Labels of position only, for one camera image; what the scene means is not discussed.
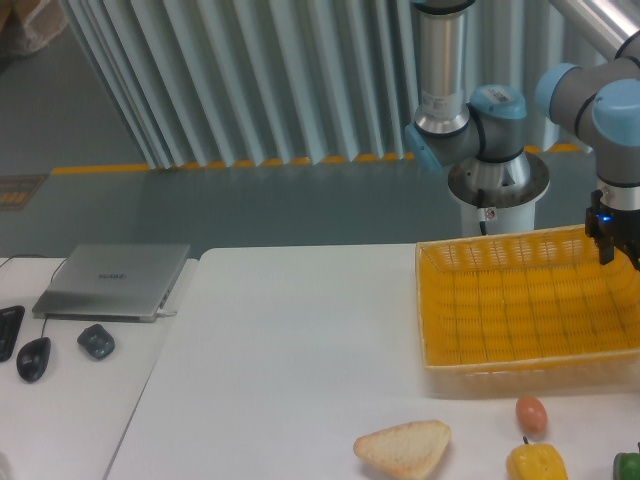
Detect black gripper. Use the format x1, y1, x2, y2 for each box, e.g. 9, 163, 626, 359
585, 190, 640, 271

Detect triangular toasted bread slice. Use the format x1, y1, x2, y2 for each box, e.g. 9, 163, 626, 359
353, 420, 452, 479

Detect black computer mouse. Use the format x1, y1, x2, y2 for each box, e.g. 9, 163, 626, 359
16, 337, 51, 383

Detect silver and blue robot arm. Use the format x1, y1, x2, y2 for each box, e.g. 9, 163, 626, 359
405, 1, 639, 264

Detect yellow wicker basket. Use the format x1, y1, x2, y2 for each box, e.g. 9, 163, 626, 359
415, 225, 639, 373

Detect brown egg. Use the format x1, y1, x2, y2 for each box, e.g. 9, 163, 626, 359
515, 396, 548, 435

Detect green bell pepper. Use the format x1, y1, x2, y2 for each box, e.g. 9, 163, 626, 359
612, 452, 640, 480

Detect yellow bell pepper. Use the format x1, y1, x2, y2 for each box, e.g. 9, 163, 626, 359
506, 438, 568, 480

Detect silver laptop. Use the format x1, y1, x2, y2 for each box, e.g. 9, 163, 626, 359
32, 244, 190, 322

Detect black earbud case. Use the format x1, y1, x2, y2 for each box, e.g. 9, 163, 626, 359
77, 324, 116, 361

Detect black keyboard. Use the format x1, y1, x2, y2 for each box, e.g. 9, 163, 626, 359
0, 305, 25, 363

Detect cardboard box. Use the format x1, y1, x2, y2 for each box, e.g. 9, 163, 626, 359
1, 0, 68, 58

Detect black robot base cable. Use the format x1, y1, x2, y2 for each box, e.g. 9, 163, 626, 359
475, 187, 489, 237

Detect white laptop cable plug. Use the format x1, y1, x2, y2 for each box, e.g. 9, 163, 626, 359
156, 309, 177, 318

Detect black mouse cable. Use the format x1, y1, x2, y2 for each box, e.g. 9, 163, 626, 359
0, 253, 71, 341

